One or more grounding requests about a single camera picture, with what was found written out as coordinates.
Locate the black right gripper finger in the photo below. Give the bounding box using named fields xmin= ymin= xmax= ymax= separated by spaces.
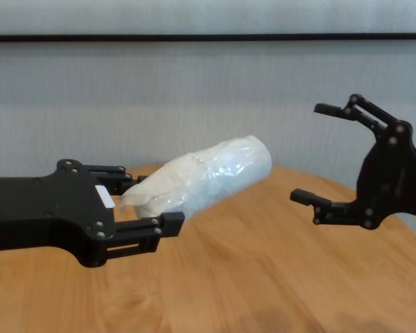
xmin=289 ymin=187 xmax=368 ymax=228
xmin=313 ymin=93 xmax=400 ymax=140

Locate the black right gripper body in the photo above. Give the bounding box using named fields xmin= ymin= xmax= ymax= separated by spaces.
xmin=354 ymin=119 xmax=416 ymax=231

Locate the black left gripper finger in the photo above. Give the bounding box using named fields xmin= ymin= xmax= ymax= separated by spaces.
xmin=85 ymin=164 xmax=150 ymax=196
xmin=105 ymin=211 xmax=187 ymax=259

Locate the black wall baseboard strip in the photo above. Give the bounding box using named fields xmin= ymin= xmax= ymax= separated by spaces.
xmin=0 ymin=33 xmax=416 ymax=44

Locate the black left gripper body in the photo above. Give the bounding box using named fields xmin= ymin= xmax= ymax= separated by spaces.
xmin=0 ymin=158 xmax=117 ymax=269

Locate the white plastic-wrapped sandbag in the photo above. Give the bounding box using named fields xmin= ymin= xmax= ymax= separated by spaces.
xmin=119 ymin=134 xmax=273 ymax=218

